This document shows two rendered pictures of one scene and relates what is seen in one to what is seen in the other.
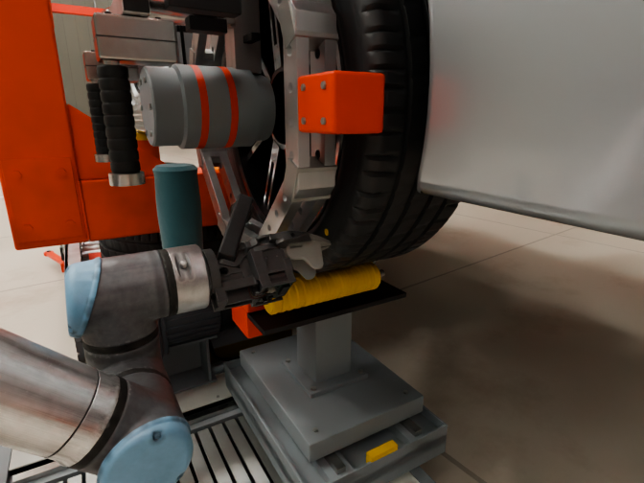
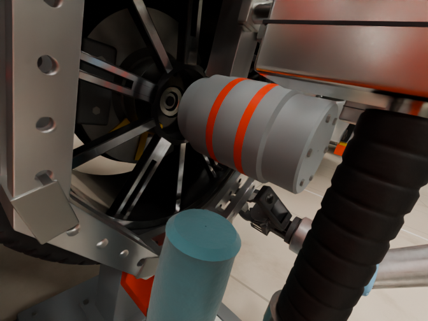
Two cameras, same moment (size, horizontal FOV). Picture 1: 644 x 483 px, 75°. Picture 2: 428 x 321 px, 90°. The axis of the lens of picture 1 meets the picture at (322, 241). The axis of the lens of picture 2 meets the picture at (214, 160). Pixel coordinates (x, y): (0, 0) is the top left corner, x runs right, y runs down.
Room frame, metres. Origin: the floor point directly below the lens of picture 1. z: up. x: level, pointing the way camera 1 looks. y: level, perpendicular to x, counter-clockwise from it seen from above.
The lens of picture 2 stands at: (0.97, 0.50, 0.88)
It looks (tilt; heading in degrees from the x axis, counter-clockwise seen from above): 16 degrees down; 245
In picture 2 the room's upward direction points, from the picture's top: 15 degrees clockwise
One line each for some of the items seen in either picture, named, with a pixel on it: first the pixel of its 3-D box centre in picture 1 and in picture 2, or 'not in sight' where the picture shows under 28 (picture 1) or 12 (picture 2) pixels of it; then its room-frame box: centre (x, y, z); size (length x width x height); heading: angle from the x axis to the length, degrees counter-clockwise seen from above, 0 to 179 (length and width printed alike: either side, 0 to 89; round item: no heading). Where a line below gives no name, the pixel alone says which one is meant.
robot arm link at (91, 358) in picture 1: (127, 374); not in sight; (0.48, 0.26, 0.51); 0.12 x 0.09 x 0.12; 31
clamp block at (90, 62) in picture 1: (111, 67); (363, 41); (0.86, 0.41, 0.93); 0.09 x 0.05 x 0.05; 120
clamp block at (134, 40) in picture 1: (134, 40); (372, 112); (0.57, 0.23, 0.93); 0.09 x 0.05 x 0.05; 120
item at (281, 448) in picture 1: (323, 402); not in sight; (0.91, 0.00, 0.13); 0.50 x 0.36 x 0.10; 30
